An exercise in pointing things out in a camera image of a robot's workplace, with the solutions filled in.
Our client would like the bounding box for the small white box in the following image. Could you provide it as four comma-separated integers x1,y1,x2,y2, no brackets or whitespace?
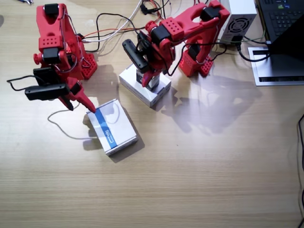
137,70,159,91

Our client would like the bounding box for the white box with blue stripe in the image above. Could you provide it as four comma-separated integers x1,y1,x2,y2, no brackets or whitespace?
85,99,139,157

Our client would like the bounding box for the plain white box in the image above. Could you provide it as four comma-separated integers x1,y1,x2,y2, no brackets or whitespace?
118,63,172,107

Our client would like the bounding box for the white power supply unit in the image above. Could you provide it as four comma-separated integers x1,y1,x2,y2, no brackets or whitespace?
219,0,258,45

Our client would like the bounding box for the black laptop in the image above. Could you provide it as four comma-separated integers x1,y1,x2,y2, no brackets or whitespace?
257,0,304,43

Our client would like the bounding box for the black monitor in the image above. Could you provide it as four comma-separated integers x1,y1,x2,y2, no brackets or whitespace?
270,16,304,56

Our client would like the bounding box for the white cable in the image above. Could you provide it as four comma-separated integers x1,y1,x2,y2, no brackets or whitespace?
82,0,143,43

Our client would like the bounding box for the black cable connector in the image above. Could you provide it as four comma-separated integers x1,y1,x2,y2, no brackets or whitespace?
139,3,152,15

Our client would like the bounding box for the black power cable with plug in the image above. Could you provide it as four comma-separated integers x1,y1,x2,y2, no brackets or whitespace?
235,35,272,62

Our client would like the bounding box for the green cable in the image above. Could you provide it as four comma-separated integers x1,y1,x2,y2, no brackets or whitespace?
242,29,266,41

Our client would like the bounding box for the black cable at table edge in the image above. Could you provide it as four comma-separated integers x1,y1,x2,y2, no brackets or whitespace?
296,114,304,228

